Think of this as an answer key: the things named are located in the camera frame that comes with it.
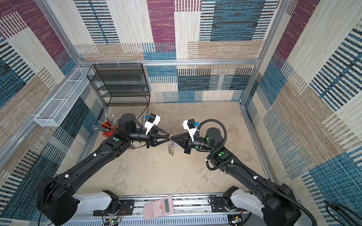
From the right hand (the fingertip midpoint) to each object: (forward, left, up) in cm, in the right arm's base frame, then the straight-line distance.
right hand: (173, 139), depth 67 cm
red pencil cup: (+17, +42, -15) cm, 48 cm away
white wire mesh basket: (+14, +60, +6) cm, 62 cm away
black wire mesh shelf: (+54, +43, -8) cm, 69 cm away
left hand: (0, +2, +1) cm, 2 cm away
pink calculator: (-24, +9, -27) cm, 37 cm away
